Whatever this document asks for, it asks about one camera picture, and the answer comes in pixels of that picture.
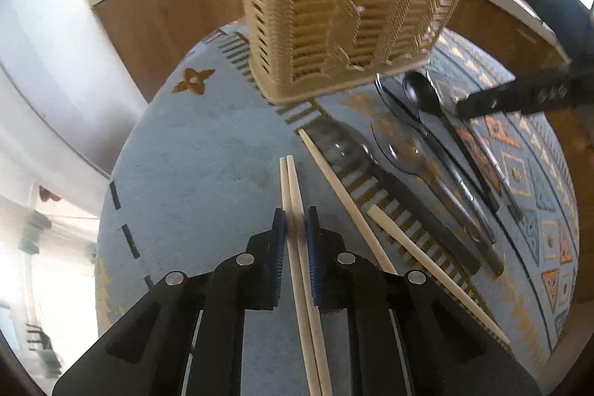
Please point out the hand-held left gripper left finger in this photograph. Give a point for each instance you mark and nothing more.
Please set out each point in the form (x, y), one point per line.
(280, 238)

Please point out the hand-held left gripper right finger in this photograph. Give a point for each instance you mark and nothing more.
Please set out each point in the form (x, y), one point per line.
(312, 238)

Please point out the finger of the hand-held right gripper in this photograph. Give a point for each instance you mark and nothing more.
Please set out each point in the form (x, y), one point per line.
(510, 97)

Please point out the wooden chopstick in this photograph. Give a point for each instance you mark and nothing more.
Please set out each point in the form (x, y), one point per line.
(293, 182)
(445, 283)
(284, 182)
(336, 185)

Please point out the clear plastic spoon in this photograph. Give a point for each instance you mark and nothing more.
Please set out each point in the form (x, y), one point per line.
(348, 150)
(399, 150)

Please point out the beige wicker basket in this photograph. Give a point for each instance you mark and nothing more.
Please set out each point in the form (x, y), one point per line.
(301, 6)

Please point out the grey plastic spoon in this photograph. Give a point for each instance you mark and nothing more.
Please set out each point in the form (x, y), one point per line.
(510, 203)

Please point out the blue patterned tablecloth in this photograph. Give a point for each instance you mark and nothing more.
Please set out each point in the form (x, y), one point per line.
(195, 173)

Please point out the wooden kitchen cabinet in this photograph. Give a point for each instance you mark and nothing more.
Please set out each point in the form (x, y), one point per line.
(185, 43)

